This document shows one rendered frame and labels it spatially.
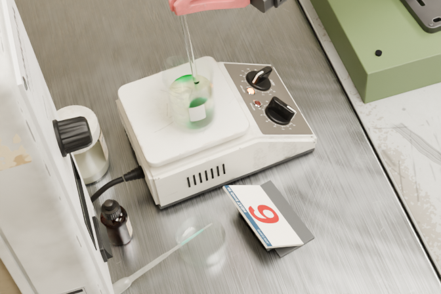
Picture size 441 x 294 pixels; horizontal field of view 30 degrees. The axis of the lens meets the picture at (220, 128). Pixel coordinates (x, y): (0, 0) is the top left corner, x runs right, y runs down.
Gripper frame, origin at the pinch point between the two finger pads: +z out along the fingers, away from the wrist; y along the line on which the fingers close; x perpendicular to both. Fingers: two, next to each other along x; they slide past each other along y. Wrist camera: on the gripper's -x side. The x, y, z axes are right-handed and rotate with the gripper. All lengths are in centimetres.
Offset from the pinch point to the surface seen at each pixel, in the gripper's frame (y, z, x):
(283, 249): 15.7, 3.1, 24.4
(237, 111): 3.4, -2.2, 16.2
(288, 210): 12.6, -0.7, 24.6
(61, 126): 26.8, 22.3, -28.6
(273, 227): 13.8, 2.6, 22.5
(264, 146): 6.9, -2.6, 19.7
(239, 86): -0.8, -6.0, 18.8
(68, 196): 29.7, 24.0, -28.3
